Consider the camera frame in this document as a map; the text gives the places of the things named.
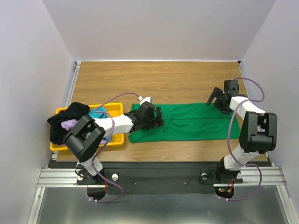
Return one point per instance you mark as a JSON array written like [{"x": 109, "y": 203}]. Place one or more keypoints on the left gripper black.
[{"x": 159, "y": 121}]

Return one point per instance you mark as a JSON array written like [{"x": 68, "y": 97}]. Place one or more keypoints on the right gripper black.
[{"x": 216, "y": 98}]

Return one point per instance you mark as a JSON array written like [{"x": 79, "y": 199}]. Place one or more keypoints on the green t shirt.
[{"x": 186, "y": 122}]

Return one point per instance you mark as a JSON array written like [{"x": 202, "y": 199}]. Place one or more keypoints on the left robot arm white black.
[{"x": 85, "y": 137}]

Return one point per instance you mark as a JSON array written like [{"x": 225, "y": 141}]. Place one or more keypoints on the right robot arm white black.
[{"x": 258, "y": 132}]

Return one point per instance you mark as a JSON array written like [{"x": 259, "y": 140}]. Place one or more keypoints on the yellow plastic tray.
[{"x": 114, "y": 109}]

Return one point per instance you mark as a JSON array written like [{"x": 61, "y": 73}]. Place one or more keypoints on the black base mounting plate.
[{"x": 157, "y": 178}]

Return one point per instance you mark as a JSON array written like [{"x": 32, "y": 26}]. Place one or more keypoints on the teal t shirt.
[{"x": 98, "y": 113}]

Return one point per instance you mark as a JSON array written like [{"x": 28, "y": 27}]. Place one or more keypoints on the black t shirt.
[{"x": 75, "y": 111}]

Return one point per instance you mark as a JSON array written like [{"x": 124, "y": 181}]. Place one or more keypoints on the lilac t shirt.
[{"x": 69, "y": 124}]

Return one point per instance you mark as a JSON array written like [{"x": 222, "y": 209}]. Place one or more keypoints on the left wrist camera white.
[{"x": 145, "y": 99}]

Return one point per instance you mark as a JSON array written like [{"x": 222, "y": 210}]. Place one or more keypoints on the left side aluminium rail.
[{"x": 73, "y": 82}]

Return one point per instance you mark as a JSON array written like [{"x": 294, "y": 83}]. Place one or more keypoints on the aluminium frame rail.
[{"x": 68, "y": 176}]

